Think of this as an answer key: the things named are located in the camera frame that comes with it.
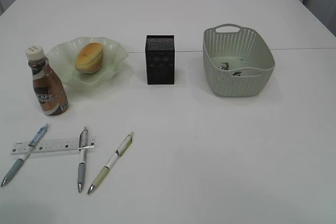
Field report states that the pale green plastic basket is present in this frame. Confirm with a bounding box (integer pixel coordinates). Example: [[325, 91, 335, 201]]
[[203, 24, 275, 97]]

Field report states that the clear plastic ruler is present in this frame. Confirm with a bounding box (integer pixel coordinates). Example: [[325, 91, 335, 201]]
[[10, 136, 96, 155]]

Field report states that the long paper piece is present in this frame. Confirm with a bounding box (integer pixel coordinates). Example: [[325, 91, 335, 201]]
[[218, 62, 229, 71]]

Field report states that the round paper ball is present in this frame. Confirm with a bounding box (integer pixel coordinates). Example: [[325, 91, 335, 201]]
[[232, 71, 242, 76]]

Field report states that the bread roll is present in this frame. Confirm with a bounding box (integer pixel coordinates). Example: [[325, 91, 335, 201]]
[[75, 42, 103, 74]]

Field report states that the light blue click pen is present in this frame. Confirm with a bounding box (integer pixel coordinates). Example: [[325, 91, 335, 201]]
[[1, 123, 49, 187]]

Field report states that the black mesh pen holder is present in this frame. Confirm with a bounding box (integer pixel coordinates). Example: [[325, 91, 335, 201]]
[[145, 35, 175, 85]]

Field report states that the beige click pen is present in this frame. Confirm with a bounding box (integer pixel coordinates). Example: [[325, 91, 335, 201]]
[[87, 132, 134, 195]]

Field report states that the brown Nescafe coffee bottle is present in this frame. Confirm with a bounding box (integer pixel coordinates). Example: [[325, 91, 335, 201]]
[[25, 46, 68, 116]]

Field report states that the grey click pen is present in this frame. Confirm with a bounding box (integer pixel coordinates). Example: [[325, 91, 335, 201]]
[[77, 126, 89, 193]]

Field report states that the pale green wavy glass plate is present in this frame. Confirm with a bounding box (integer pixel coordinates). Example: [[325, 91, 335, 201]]
[[46, 37, 128, 91]]

